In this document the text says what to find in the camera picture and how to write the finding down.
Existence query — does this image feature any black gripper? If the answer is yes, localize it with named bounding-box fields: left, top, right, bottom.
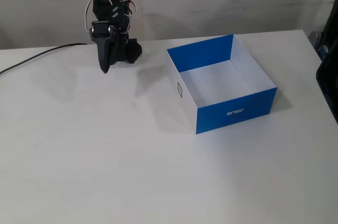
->
left=88, top=21, right=117, bottom=74

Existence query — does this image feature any blue and white cardboard box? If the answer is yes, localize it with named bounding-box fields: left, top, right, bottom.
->
left=165, top=33, right=278, bottom=136

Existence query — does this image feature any gray blue plastic part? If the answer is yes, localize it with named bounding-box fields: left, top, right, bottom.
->
left=308, top=31, right=330, bottom=62

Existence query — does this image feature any black plastic-backed office chair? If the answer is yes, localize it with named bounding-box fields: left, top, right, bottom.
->
left=314, top=0, right=338, bottom=126

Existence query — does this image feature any white red servo wire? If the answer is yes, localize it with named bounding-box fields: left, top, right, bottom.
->
left=85, top=0, right=138, bottom=35

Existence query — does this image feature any black power cable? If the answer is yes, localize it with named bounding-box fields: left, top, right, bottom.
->
left=0, top=43, right=89, bottom=76

